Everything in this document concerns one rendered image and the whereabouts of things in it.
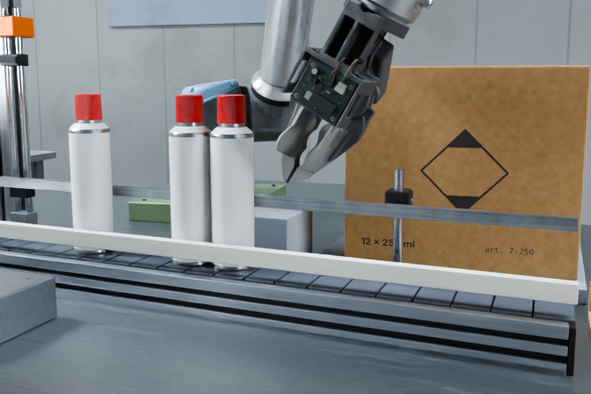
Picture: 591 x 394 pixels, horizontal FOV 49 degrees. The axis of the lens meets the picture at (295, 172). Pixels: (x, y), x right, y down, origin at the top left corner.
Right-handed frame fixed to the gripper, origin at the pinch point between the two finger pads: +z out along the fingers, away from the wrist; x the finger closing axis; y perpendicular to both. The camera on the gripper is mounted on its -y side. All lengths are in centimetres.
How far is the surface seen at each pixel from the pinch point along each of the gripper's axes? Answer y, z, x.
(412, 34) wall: -243, -9, -48
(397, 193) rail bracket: -8.0, -2.4, 10.2
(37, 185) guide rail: -2.9, 24.1, -33.0
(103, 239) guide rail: 4.4, 19.6, -16.0
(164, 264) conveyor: 2.3, 18.4, -8.1
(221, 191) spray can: 2.5, 6.1, -6.0
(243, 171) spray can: 1.3, 3.0, -5.2
